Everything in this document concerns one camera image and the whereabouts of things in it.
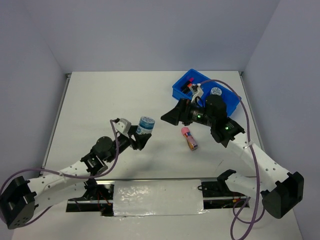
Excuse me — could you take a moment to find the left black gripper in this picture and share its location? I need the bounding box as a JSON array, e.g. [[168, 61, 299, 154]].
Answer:
[[106, 125, 152, 163]]

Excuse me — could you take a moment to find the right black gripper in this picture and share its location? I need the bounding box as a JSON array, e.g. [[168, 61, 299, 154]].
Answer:
[[160, 97, 215, 127]]

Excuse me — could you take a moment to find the blue jar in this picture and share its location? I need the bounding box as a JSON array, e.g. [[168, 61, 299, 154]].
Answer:
[[136, 116, 155, 135], [210, 87, 223, 96]]

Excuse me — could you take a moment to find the orange tip black highlighter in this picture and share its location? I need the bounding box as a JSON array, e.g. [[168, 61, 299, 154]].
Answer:
[[180, 82, 192, 94]]

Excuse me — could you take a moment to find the pink cap glue tube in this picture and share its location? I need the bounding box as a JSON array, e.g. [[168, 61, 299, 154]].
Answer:
[[181, 127, 198, 151]]

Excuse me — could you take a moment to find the pink cap black highlighter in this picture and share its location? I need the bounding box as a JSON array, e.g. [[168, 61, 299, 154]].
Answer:
[[184, 77, 194, 86]]

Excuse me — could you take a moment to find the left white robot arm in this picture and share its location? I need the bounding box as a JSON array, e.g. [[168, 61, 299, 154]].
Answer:
[[0, 133, 152, 230]]

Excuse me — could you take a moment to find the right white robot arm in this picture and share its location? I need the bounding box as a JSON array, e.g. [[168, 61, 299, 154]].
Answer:
[[160, 95, 304, 219]]

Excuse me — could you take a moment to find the blue compartment tray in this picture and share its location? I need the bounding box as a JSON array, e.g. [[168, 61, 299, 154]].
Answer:
[[172, 69, 240, 117]]

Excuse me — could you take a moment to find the silver foil plate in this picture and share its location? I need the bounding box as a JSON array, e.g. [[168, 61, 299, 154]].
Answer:
[[113, 179, 206, 217]]

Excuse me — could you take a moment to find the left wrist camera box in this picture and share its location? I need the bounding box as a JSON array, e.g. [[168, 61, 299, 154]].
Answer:
[[115, 118, 132, 135]]

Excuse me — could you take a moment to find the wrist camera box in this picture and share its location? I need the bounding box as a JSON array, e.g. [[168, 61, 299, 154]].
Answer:
[[115, 118, 132, 135], [189, 83, 204, 103]]

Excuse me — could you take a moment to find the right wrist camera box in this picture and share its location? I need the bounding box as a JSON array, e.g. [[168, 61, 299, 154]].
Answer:
[[189, 83, 204, 103]]

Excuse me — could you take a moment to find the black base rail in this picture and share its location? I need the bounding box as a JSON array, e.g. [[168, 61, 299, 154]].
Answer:
[[66, 181, 249, 217]]

